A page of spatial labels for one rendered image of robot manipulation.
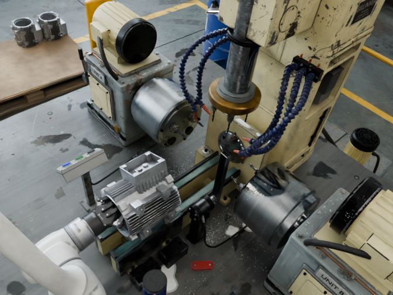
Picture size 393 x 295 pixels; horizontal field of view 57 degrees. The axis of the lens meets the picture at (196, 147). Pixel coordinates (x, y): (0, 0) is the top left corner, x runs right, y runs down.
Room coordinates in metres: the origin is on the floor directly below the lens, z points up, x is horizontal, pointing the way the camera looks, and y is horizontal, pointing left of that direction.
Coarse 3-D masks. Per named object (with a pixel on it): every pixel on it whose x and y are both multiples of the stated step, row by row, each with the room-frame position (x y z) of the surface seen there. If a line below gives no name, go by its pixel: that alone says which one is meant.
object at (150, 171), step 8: (136, 160) 0.78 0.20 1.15; (144, 160) 0.80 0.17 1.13; (152, 160) 0.80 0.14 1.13; (120, 168) 0.73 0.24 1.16; (128, 168) 0.75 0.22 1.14; (136, 168) 0.76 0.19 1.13; (144, 168) 0.74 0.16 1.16; (152, 168) 0.72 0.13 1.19; (160, 168) 0.74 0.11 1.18; (128, 176) 0.70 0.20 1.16; (136, 176) 0.68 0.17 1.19; (144, 176) 0.69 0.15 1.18; (152, 176) 0.71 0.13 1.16; (160, 176) 0.72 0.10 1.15; (136, 184) 0.67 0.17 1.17; (144, 184) 0.68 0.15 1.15; (152, 184) 0.69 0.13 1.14
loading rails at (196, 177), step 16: (208, 160) 1.02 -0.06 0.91; (192, 176) 0.92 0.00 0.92; (208, 176) 0.99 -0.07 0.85; (192, 192) 0.92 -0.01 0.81; (208, 192) 0.85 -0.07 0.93; (224, 192) 0.92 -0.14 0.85; (160, 224) 0.68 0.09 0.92; (176, 224) 0.71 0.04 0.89; (96, 240) 0.61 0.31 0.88; (112, 240) 0.62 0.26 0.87; (128, 240) 0.64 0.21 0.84; (144, 240) 0.60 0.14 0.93; (160, 240) 0.65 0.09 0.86; (112, 256) 0.54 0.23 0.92; (128, 256) 0.54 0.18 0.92; (144, 256) 0.60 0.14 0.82; (128, 272) 0.53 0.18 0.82
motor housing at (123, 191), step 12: (120, 180) 0.71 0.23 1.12; (108, 192) 0.64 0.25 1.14; (120, 192) 0.64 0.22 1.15; (132, 192) 0.65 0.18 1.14; (144, 192) 0.67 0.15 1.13; (156, 192) 0.67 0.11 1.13; (144, 204) 0.62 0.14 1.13; (156, 204) 0.64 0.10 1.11; (168, 204) 0.66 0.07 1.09; (180, 204) 0.69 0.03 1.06; (132, 216) 0.58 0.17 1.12; (144, 216) 0.60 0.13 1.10; (156, 216) 0.62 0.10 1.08; (120, 228) 0.61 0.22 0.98; (132, 228) 0.56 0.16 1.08
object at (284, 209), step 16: (256, 176) 0.77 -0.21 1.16; (272, 176) 0.77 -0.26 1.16; (288, 176) 0.79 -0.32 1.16; (240, 192) 0.74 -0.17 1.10; (256, 192) 0.72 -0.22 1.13; (272, 192) 0.72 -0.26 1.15; (288, 192) 0.72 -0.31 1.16; (304, 192) 0.73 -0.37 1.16; (240, 208) 0.70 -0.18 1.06; (256, 208) 0.68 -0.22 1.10; (272, 208) 0.67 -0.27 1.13; (288, 208) 0.66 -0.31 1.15; (304, 208) 0.67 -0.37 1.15; (256, 224) 0.65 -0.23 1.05; (272, 224) 0.63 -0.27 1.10; (288, 224) 0.63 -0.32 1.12; (272, 240) 0.62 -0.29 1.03
